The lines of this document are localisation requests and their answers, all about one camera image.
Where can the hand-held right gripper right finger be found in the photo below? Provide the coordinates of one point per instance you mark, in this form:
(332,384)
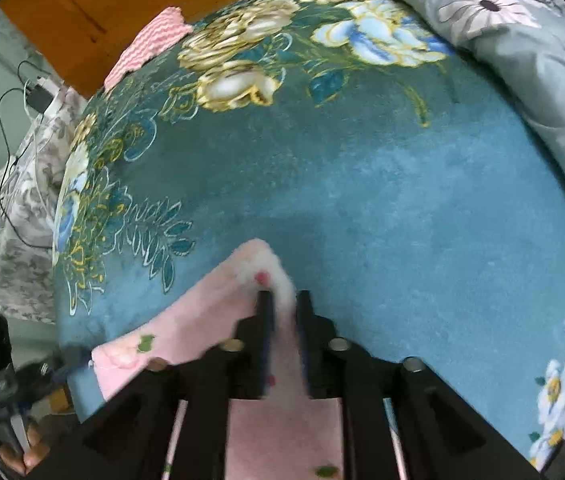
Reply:
(305,345)

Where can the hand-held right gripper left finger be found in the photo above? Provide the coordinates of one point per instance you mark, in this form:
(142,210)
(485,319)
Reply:
(265,345)

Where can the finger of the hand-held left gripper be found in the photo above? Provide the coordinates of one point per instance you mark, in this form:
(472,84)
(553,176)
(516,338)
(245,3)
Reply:
(77,360)

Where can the pink fleece garment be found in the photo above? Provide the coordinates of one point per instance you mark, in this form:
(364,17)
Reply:
(202,320)

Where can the person's left hand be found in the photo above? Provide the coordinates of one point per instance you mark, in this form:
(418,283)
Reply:
(32,452)

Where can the grey floral cloth cover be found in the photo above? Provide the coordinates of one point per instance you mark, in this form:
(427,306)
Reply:
(27,210)

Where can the black charger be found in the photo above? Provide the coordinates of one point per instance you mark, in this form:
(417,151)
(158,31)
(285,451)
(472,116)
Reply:
(40,95)

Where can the pink knitted cloth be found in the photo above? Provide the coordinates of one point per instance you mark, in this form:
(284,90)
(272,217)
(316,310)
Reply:
(150,45)

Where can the blue-grey daisy print duvet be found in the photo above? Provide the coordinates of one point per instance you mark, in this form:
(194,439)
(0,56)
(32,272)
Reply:
(537,75)

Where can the wooden headboard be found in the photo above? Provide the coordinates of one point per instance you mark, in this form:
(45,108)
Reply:
(87,0)

